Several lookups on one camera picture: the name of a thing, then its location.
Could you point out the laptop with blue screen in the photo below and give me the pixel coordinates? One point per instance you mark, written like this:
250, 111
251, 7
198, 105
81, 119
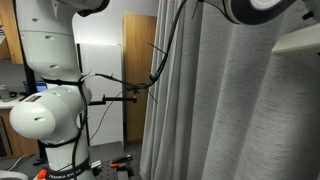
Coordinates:
40, 86

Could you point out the wooden cabinet door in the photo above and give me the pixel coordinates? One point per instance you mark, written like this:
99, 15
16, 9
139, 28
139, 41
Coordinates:
138, 37

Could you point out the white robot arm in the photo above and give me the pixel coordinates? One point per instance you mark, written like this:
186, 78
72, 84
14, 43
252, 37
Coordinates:
56, 115

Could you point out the black camera mount rod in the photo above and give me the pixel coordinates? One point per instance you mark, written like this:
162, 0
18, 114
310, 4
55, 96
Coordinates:
104, 100

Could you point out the black perforated work table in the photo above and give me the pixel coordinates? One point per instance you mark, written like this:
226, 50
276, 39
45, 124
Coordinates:
104, 153

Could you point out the orange black bar clamp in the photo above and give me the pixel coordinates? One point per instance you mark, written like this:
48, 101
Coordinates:
115, 163

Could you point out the grey curtain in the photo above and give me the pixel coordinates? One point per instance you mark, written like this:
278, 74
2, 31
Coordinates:
225, 107

